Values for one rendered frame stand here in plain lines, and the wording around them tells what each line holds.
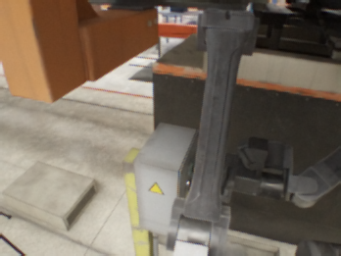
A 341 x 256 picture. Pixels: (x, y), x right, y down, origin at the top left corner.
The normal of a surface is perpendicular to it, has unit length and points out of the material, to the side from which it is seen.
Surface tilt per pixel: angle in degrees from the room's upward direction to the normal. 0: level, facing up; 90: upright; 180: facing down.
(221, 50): 67
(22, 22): 90
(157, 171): 90
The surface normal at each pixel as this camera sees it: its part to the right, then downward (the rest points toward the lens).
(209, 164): -0.20, 0.15
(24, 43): -0.32, 0.51
